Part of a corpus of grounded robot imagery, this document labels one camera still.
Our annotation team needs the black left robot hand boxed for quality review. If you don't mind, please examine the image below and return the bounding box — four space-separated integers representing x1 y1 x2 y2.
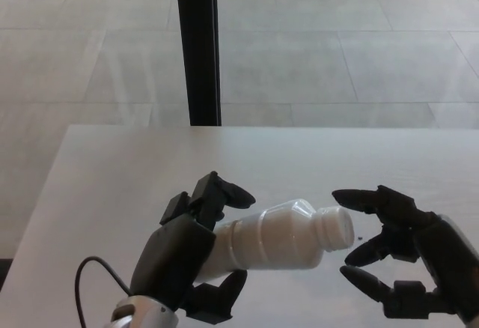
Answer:
129 171 257 324

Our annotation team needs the white screw cap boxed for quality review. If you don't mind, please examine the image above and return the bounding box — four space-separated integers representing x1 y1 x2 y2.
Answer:
321 206 356 252

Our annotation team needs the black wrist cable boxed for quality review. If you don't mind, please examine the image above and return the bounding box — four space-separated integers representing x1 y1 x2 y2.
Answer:
74 255 132 328

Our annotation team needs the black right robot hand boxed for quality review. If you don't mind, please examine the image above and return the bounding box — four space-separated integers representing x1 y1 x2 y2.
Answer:
331 184 469 321

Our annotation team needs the black vertical post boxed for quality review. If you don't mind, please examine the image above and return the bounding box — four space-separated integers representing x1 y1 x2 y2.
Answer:
174 0 222 127

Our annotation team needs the white plastic bottle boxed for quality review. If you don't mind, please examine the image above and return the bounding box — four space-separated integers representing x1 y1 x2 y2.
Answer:
194 197 330 284

